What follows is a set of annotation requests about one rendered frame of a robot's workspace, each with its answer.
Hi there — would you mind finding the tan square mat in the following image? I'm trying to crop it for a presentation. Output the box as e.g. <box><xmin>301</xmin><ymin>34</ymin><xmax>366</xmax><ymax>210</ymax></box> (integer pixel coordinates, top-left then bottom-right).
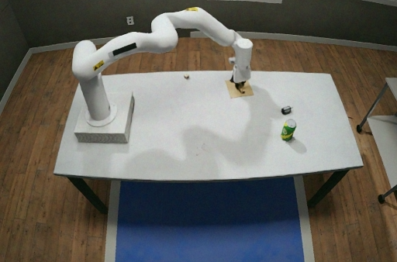
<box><xmin>225</xmin><ymin>80</ymin><xmax>254</xmax><ymax>98</ymax></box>

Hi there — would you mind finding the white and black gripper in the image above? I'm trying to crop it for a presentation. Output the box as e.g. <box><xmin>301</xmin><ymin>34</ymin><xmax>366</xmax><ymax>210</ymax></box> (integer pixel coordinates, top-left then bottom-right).
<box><xmin>230</xmin><ymin>65</ymin><xmax>251</xmax><ymax>90</ymax></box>

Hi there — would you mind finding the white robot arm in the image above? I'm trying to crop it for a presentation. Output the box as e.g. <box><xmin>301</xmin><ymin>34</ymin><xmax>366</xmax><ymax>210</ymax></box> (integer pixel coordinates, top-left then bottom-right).
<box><xmin>72</xmin><ymin>7</ymin><xmax>253</xmax><ymax>127</ymax></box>

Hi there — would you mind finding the green and yellow drink can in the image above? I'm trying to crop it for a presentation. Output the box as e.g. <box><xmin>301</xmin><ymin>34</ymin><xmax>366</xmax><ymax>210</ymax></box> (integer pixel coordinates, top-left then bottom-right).
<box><xmin>281</xmin><ymin>119</ymin><xmax>297</xmax><ymax>141</ymax></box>

